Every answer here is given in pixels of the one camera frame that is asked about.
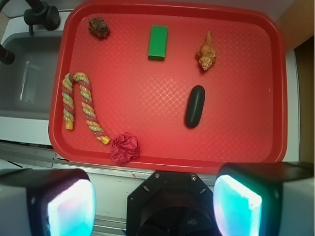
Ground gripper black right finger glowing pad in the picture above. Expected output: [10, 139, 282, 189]
[213, 162, 315, 236]

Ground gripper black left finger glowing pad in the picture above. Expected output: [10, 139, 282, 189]
[0, 169, 96, 236]

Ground brown rock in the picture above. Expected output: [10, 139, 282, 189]
[88, 17, 110, 38]

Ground crumpled red paper ball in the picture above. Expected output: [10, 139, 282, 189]
[110, 132, 140, 165]

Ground grey sink basin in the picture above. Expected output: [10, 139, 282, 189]
[0, 31, 62, 120]

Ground dark green oval stone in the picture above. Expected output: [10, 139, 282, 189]
[185, 85, 205, 128]

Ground tan spiral seashell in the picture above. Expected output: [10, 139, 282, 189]
[196, 31, 217, 71]

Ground red plastic tray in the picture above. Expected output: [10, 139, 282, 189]
[49, 0, 287, 174]

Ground green rectangular block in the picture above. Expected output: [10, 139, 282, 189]
[148, 25, 168, 61]

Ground black faucet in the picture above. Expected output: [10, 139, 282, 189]
[0, 0, 61, 65]

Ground black octagonal mount plate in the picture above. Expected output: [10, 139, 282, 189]
[126, 171, 221, 236]

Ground multicolour twisted rope toy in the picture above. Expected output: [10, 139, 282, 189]
[62, 72, 111, 145]

